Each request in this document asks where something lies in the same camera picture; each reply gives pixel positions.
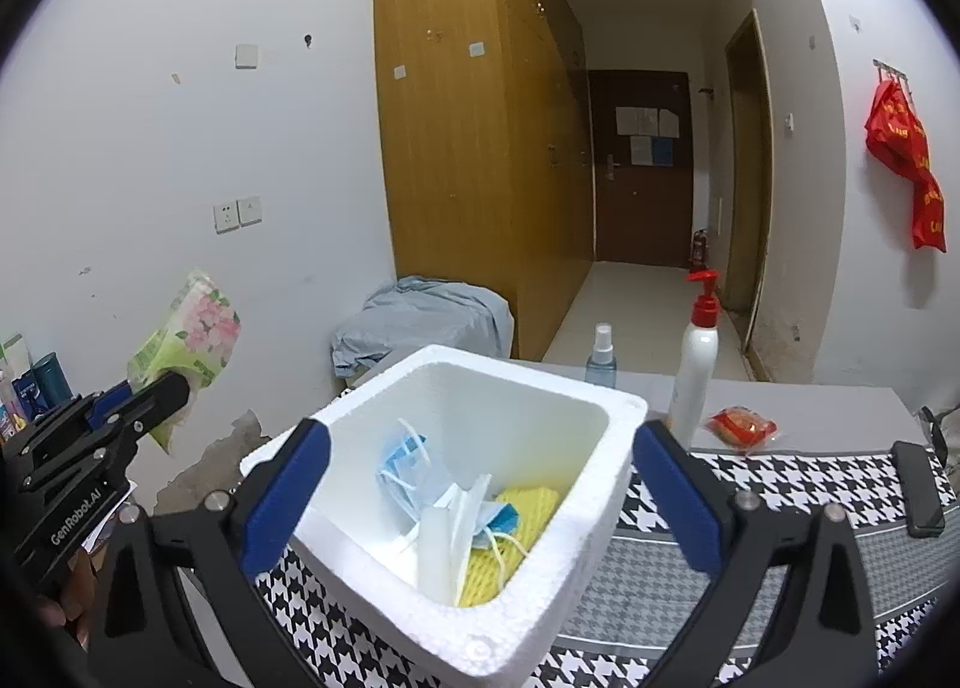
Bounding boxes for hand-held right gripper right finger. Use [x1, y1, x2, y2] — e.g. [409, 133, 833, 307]
[632, 420, 878, 688]

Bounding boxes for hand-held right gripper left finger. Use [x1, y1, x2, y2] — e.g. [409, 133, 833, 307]
[88, 416, 333, 688]

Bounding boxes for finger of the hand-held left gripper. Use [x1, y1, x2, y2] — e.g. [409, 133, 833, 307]
[112, 371, 192, 449]
[82, 379, 151, 430]

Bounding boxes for green vegetables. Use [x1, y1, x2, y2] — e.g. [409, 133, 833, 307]
[126, 269, 242, 459]

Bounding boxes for blue face mask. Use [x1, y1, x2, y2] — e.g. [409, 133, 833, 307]
[375, 418, 434, 535]
[472, 497, 522, 531]

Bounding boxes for yellow foam net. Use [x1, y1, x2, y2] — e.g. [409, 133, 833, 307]
[457, 484, 565, 608]

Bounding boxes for white face mask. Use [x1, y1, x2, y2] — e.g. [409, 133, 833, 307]
[416, 474, 492, 603]

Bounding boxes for white foam box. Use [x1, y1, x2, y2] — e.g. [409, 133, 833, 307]
[238, 343, 650, 681]

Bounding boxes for person's left hand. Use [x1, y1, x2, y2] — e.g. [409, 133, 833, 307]
[34, 554, 95, 648]

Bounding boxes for white printed paper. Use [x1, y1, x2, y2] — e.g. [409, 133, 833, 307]
[82, 482, 136, 555]

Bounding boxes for teal bottle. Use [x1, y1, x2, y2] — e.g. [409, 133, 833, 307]
[31, 352, 74, 408]

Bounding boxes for red snack packet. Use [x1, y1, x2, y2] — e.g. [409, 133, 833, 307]
[705, 407, 779, 450]

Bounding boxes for white lotion bottle red pump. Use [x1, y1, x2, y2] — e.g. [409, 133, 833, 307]
[666, 270, 722, 449]

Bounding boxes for blue spray bottle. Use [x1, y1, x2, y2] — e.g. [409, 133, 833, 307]
[585, 323, 620, 389]

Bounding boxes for light blue cloth bundle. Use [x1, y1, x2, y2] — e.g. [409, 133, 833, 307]
[331, 275, 515, 380]

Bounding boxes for black smartphone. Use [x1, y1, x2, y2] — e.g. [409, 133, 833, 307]
[891, 439, 947, 539]

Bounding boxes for brown entrance door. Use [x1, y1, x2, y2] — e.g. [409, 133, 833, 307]
[587, 69, 692, 268]

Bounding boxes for wooden wardrobe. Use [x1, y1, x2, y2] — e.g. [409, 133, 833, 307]
[373, 0, 597, 363]

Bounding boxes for white paper notice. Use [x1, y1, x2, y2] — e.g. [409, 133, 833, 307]
[616, 105, 680, 136]

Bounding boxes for red plastic bag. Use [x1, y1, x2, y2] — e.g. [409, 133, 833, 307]
[909, 167, 947, 253]
[864, 79, 931, 179]

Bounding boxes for white wall socket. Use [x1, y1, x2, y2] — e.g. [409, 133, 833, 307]
[214, 195, 263, 235]

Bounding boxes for black strap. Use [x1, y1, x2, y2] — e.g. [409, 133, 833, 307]
[919, 403, 960, 480]

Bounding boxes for wooden side door frame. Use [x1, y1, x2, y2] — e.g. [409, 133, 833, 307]
[724, 9, 773, 366]

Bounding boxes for metal wall hook rack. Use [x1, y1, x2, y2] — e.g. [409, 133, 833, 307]
[874, 58, 912, 93]

